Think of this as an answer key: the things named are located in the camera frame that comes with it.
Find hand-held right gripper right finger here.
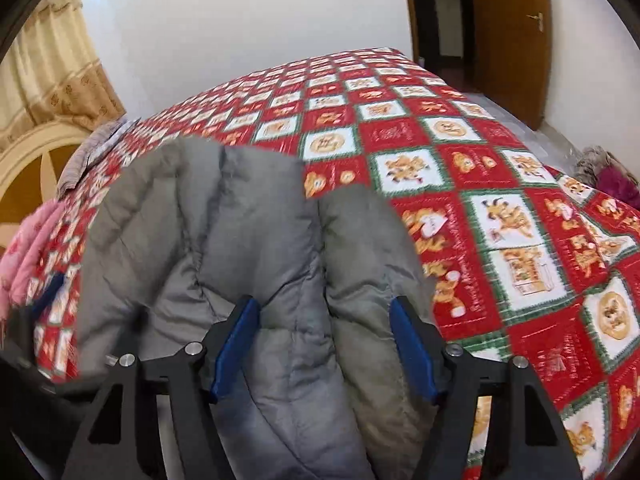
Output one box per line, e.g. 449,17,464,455
389,296,583,480

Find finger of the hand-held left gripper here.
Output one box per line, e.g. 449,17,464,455
31,272,67,322

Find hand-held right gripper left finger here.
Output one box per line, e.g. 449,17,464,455
60,296,262,480

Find grey padded jacket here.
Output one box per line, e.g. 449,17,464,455
75,135,446,480

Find pink clothes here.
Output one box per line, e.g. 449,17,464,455
0,200,63,311

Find cream and brown headboard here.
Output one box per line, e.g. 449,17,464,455
0,120,96,246

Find grey pillow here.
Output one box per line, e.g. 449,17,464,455
57,117,141,198

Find bed with red checkered bedspread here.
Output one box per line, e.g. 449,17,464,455
30,47,640,480

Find beige patterned curtain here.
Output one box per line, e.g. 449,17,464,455
0,0,126,156

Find beige fuzzy cloth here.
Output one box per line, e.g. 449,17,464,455
575,146,615,187

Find maroon cloth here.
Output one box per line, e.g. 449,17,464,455
597,166,640,202

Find brown wooden door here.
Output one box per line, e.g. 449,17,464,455
467,0,553,131

